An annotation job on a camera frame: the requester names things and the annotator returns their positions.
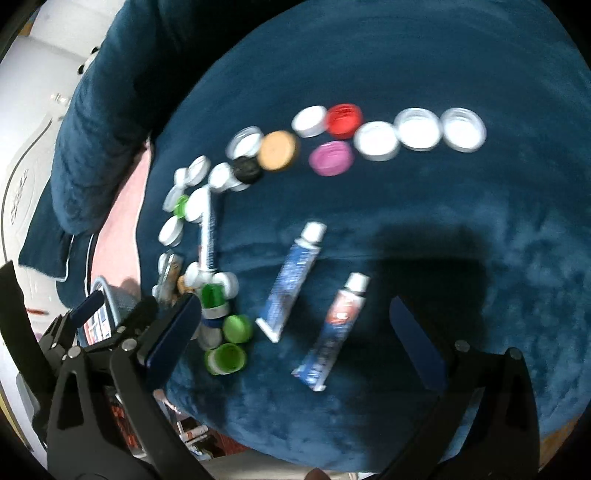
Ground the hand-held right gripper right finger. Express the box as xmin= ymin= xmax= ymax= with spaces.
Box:
xmin=376 ymin=296 xmax=541 ymax=480

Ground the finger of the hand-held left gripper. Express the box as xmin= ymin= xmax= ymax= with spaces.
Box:
xmin=39 ymin=291 xmax=106 ymax=365
xmin=88 ymin=296 xmax=159 ymax=352

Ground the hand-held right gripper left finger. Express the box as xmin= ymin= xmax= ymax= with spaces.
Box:
xmin=46 ymin=293 xmax=218 ymax=480

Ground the grey mesh basket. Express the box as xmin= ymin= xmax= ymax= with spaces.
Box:
xmin=85 ymin=276 xmax=141 ymax=344

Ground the blue red ointment tube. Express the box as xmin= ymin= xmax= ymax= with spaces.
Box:
xmin=291 ymin=272 xmax=371 ymax=393

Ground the silver box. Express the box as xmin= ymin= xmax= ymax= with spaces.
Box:
xmin=154 ymin=251 xmax=184 ymax=305

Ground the pink sheet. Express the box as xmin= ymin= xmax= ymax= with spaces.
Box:
xmin=85 ymin=138 xmax=153 ymax=301

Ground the thin white ointment tube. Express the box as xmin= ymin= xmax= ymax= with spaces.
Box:
xmin=198 ymin=189 xmax=219 ymax=273

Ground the blue plush blanket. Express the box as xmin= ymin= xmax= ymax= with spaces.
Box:
xmin=134 ymin=0 xmax=591 ymax=476

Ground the blue and white ointment tube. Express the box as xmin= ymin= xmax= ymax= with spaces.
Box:
xmin=256 ymin=222 xmax=328 ymax=343

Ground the black bottle cap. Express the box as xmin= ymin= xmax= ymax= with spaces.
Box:
xmin=232 ymin=157 xmax=265 ymax=184

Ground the white appliance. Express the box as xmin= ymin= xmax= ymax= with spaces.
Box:
xmin=0 ymin=0 xmax=98 ymax=462

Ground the dark blue quilt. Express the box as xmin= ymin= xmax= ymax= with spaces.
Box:
xmin=18 ymin=0 xmax=222 ymax=282

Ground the gold bottle cap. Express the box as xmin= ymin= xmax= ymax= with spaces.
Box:
xmin=257 ymin=130 xmax=300 ymax=172

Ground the pink bottle cap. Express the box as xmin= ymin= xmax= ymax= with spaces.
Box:
xmin=310 ymin=141 xmax=355 ymax=177

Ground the group of white bottle caps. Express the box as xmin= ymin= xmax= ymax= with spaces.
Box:
xmin=157 ymin=106 xmax=488 ymax=298

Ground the red bottle cap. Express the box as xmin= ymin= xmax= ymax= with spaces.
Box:
xmin=325 ymin=104 xmax=363 ymax=139

